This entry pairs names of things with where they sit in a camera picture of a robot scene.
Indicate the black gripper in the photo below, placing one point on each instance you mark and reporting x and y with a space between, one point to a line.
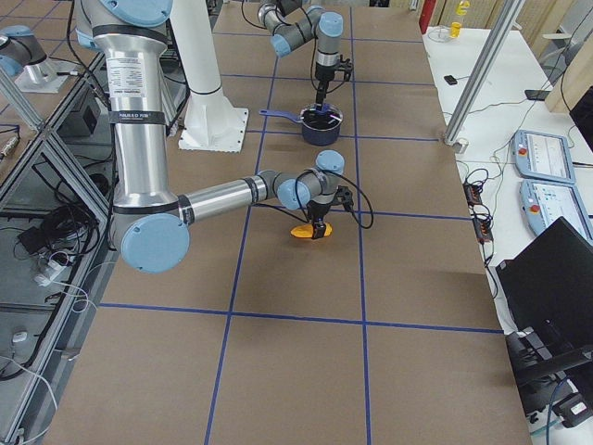
321 77
320 211

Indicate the yellow plastic corn cob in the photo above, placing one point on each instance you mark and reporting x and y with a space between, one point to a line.
304 231

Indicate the glass lid with blue knob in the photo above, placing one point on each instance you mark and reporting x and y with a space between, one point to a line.
327 119

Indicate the blue saucepan with handle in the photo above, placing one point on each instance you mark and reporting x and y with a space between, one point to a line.
313 137

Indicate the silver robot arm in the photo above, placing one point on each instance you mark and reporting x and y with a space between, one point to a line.
150 222
319 25

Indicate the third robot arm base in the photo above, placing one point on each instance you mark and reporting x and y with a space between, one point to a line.
24 59

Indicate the brown table mat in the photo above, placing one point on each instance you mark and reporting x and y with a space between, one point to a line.
381 336

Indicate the yellow bottle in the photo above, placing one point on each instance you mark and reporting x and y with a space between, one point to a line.
455 29

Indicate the black power strip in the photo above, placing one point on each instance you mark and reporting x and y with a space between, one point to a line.
481 216

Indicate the lower teach pendant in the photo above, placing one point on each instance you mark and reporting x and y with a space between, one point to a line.
544 202

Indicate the teach pendant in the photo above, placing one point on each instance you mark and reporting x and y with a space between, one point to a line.
542 156
544 202

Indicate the upper teach pendant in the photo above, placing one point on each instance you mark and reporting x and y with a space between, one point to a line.
542 156

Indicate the black laptop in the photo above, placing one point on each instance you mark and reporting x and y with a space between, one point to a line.
551 281

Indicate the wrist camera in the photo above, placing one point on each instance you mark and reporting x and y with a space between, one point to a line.
343 196
345 66

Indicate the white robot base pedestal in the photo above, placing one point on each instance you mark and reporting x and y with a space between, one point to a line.
211 122

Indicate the aluminium frame post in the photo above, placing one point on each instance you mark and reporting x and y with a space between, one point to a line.
493 44

